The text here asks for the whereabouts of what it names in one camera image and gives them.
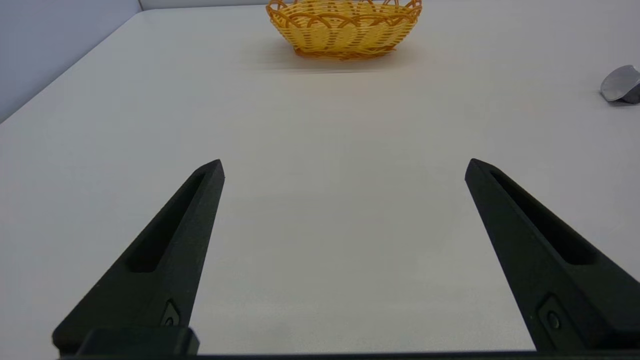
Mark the grey coffee capsule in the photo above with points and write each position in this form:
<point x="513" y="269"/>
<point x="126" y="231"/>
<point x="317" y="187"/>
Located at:
<point x="620" y="84"/>

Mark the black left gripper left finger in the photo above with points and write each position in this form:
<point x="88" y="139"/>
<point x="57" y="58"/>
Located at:
<point x="165" y="260"/>

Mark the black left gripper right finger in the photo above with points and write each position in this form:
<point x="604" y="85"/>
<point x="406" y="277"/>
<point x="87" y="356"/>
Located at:
<point x="540" y="260"/>

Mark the yellow woven wicker basket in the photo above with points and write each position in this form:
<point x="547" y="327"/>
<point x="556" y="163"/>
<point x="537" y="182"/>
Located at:
<point x="340" y="32"/>

